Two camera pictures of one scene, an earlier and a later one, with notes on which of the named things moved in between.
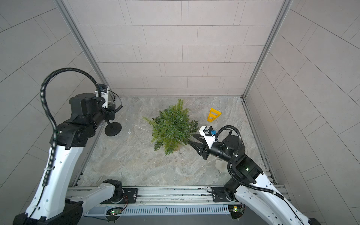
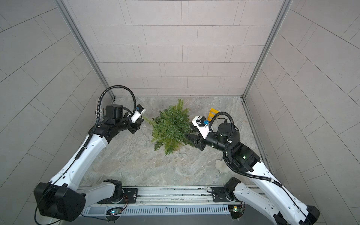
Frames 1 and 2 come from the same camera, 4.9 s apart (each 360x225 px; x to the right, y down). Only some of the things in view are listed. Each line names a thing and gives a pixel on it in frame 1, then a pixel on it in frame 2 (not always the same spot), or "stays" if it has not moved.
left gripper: x=111 y=107 -> x=136 y=125
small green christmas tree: x=173 y=128 stays
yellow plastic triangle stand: x=213 y=115 stays
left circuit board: x=114 y=211 stays
